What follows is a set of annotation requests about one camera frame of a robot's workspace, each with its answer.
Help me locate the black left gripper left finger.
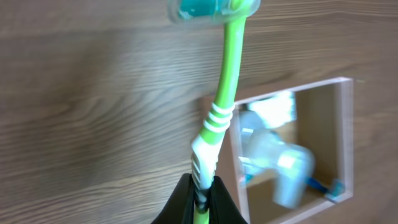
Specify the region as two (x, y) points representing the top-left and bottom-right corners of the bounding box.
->
(151, 173), (195, 224)

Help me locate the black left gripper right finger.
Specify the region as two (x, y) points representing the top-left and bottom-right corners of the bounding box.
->
(209, 176), (248, 224)

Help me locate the green white toothbrush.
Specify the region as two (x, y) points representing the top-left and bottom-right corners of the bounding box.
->
(167, 0), (261, 223)

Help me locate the dark blue pump bottle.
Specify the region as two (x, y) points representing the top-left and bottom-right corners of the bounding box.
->
(239, 129), (315, 208)

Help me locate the Dettol soap bar pack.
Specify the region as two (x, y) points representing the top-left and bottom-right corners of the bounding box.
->
(243, 91), (297, 129)

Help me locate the blue disposable razor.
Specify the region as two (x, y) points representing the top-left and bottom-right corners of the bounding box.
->
(307, 177), (345, 201)

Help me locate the white cardboard box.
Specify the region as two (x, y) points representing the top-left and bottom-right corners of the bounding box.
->
(216, 77), (353, 223)

